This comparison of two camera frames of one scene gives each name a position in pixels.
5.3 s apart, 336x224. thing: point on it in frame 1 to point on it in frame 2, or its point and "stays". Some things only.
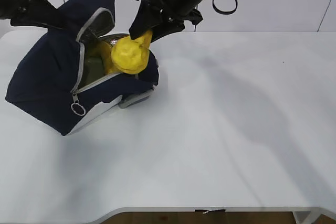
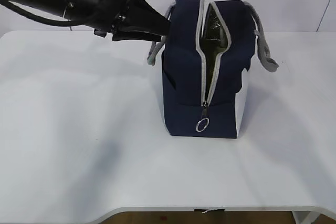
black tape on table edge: x=207 y=211 stays
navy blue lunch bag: x=59 y=76 to x=207 y=56
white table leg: x=306 y=217 stays
